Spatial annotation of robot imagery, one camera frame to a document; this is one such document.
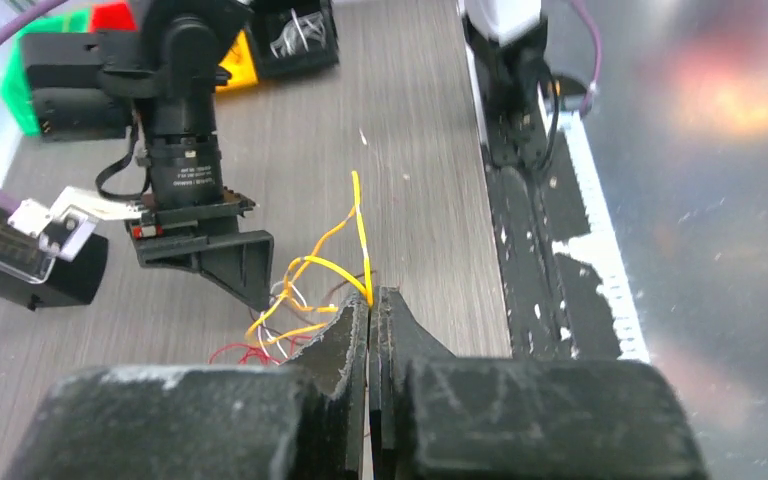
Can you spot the yellow plastic bin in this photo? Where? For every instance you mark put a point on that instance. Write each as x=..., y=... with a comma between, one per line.
x=239, y=63

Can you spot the green plastic bin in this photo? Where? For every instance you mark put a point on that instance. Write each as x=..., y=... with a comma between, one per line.
x=14, y=89

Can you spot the black metronome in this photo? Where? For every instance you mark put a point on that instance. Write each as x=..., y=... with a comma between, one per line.
x=32, y=279

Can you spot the red plastic bin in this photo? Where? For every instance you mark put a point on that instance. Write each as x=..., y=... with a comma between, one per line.
x=114, y=15

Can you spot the black plastic bin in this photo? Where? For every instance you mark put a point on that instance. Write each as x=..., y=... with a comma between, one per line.
x=292, y=37

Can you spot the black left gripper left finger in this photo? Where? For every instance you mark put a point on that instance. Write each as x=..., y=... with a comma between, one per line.
x=302, y=419

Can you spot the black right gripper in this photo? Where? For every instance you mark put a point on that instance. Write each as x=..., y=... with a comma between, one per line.
x=205, y=240

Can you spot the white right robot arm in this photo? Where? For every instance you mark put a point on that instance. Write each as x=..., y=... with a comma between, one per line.
x=155, y=83

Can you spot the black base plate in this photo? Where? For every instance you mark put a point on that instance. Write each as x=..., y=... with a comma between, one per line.
x=557, y=302

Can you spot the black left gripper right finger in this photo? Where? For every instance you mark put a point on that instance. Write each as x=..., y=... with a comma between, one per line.
x=435, y=415

